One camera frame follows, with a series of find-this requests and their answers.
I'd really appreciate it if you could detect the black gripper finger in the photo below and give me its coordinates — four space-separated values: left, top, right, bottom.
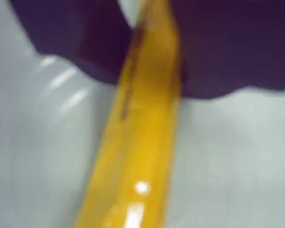
167 0 285 98
9 0 135 84

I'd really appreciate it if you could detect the yellow coffee stick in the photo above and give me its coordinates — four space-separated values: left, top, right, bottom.
72 0 188 228

